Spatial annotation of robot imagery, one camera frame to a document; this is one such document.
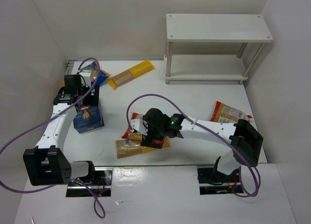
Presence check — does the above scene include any dark blue pasta box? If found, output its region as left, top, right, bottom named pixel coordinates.
left=73, top=105, right=104, bottom=134

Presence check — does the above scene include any red macaroni bag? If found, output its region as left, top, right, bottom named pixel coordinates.
left=210, top=101, right=253, bottom=123
left=121, top=112, right=171, bottom=149

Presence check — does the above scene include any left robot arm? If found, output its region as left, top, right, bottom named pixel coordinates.
left=23, top=73, right=104, bottom=186

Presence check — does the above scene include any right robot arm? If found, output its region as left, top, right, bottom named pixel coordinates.
left=131, top=108, right=263, bottom=175

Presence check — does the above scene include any blue orange pasta bag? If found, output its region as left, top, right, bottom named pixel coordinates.
left=59, top=62, right=111, bottom=86

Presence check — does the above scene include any white two-tier shelf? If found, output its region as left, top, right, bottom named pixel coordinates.
left=164, top=13, right=273, bottom=84

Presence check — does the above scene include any wide yellow spaghetti pack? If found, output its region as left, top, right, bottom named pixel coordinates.
left=116, top=137, right=156, bottom=159

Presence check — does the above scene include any thin yellow spaghetti pack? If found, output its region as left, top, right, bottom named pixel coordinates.
left=106, top=60, right=155, bottom=89

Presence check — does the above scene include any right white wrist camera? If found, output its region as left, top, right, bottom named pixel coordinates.
left=130, top=119, right=148, bottom=136

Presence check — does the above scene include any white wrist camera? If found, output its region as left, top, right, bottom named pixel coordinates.
left=78, top=69, right=96, bottom=86
left=130, top=119, right=148, bottom=136

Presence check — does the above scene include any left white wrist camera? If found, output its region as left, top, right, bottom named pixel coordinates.
left=78, top=69, right=96, bottom=86

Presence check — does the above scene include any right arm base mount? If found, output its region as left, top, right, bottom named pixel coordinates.
left=197, top=167, right=244, bottom=195

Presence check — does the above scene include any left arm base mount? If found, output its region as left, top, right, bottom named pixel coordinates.
left=66, top=167, right=113, bottom=198

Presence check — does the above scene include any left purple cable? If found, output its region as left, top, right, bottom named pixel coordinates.
left=0, top=57, right=106, bottom=219

